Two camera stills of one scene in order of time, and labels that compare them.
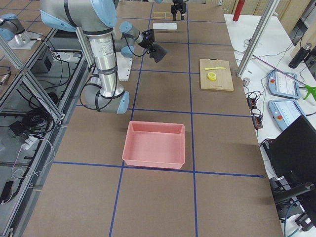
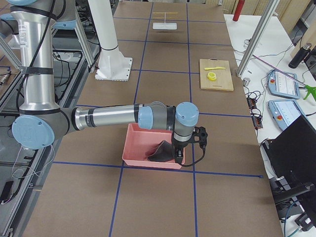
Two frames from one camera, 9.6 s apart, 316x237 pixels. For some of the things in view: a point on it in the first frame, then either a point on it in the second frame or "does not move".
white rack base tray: [166, 26] does not move
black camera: [148, 35] → [200, 136]
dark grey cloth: [159, 54] → [164, 152]
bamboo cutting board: [216, 74] does not move
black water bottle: [299, 56] does not move
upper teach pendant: [283, 84] does not move
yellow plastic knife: [217, 67] does not move
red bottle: [238, 10] does not move
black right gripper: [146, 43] → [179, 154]
